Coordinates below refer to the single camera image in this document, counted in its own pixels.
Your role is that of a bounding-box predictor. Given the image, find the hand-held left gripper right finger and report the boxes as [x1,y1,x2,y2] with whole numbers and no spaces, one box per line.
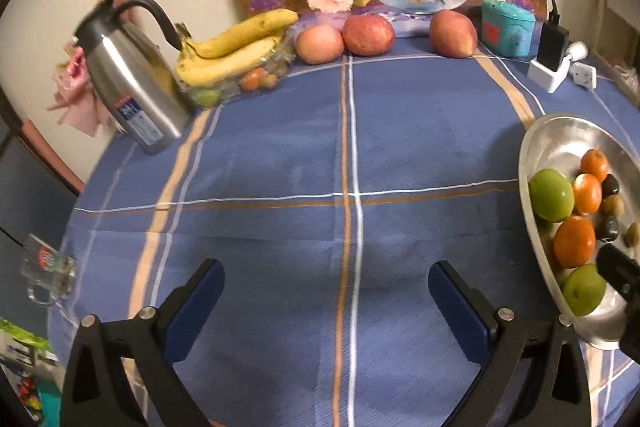
[428,260,593,427]

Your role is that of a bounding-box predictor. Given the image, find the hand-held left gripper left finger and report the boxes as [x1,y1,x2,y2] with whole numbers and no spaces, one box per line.
[59,258,226,427]

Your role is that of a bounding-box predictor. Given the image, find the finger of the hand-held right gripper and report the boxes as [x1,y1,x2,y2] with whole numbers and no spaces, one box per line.
[619,307,640,353]
[596,244,640,305]

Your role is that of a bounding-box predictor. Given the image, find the green mango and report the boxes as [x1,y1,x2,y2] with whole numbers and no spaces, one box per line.
[562,263,607,317]

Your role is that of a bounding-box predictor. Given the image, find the orange tangerine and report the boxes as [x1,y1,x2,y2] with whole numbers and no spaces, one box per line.
[573,173,603,216]
[553,215,597,269]
[580,149,610,182]

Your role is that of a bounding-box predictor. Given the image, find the green apple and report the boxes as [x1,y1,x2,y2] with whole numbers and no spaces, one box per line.
[528,169,575,223]

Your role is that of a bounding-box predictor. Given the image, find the stainless steel basin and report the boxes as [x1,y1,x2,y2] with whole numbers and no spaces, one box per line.
[518,114,640,351]

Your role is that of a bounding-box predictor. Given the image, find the glass mug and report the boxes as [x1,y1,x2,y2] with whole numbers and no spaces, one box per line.
[20,234,78,308]

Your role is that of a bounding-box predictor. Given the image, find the blue plaid tablecloth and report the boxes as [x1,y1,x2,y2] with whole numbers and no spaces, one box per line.
[47,37,640,427]

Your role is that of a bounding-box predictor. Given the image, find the colourful packets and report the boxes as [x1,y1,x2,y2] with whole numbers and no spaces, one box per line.
[0,319,66,427]

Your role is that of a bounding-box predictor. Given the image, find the clear plastic bag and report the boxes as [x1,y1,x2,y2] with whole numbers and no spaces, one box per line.
[612,64,640,84]

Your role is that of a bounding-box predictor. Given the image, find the white square plug adapter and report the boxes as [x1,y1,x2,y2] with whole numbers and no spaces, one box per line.
[571,62,599,88]

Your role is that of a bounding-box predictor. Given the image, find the white power strip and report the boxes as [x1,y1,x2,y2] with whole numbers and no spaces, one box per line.
[528,54,572,94]

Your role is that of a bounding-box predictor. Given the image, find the stainless steel kettle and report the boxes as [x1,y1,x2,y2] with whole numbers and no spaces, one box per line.
[74,0,193,155]

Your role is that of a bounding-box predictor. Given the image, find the clear plastic fruit container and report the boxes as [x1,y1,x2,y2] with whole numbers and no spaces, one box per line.
[182,42,296,108]

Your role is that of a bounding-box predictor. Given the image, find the black power adapter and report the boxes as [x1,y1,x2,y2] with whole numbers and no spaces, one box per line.
[538,11,571,72]

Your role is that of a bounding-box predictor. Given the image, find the teal tin box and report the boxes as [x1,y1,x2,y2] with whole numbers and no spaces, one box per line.
[481,0,536,58]

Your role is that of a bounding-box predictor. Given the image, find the yellow banana bunch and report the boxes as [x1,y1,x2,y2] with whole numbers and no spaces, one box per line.
[175,8,300,88]

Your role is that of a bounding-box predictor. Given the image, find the large red apple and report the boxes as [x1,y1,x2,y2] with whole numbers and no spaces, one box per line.
[429,10,478,58]

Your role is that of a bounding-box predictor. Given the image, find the pale orange apple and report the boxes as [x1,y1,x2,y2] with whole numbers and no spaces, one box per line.
[295,24,345,65]

